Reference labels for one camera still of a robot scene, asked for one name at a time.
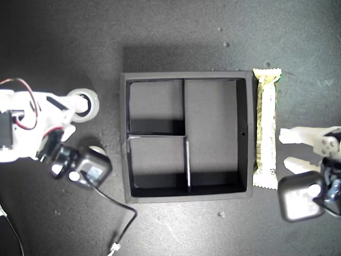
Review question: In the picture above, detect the white tape roll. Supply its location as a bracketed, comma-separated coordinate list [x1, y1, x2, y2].
[65, 87, 101, 124]
[87, 145, 108, 158]

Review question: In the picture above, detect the snack bar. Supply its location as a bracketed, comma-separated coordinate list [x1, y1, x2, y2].
[251, 68, 282, 190]

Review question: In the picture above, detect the black tray with wells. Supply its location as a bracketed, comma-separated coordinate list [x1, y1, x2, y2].
[119, 70, 254, 205]

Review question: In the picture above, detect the red wire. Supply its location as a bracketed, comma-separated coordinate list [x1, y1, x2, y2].
[0, 77, 39, 131]

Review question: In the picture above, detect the black camera cable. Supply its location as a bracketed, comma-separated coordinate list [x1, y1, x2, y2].
[81, 172, 139, 256]

